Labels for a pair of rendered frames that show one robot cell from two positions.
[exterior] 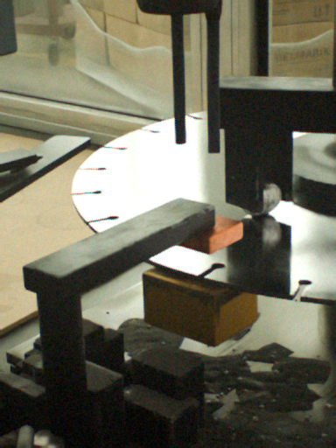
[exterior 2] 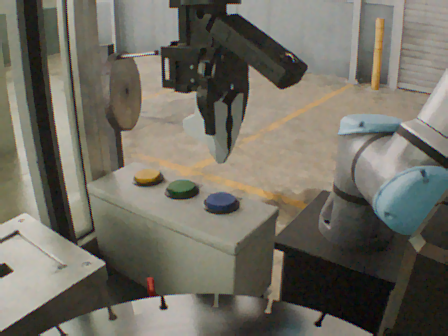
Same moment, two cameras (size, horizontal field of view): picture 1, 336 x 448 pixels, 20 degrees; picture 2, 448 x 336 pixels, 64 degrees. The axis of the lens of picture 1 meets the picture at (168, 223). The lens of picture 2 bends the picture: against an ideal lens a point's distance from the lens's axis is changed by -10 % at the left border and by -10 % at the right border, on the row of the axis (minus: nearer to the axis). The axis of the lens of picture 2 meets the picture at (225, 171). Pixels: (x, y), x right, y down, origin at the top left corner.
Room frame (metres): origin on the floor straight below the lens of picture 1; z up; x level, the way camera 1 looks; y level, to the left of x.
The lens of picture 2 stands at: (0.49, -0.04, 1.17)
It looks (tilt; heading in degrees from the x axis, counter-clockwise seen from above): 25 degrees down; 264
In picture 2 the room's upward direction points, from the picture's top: straight up
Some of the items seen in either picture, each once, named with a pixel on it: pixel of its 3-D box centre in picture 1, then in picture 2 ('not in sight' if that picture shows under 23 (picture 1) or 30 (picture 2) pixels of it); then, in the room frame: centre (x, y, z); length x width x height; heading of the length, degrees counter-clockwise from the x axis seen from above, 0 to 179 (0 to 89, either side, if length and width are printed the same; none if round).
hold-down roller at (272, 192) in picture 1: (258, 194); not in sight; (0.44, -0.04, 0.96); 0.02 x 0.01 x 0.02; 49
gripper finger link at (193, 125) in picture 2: not in sight; (202, 130); (0.47, -0.51, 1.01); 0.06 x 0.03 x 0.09; 139
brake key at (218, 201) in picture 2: not in sight; (221, 204); (0.45, -0.51, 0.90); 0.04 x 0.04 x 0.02
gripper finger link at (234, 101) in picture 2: not in sight; (217, 123); (0.45, -0.54, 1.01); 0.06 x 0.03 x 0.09; 139
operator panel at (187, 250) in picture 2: not in sight; (177, 238); (0.51, -0.55, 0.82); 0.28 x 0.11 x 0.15; 139
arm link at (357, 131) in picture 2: not in sight; (370, 151); (0.17, -0.64, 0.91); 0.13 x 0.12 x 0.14; 89
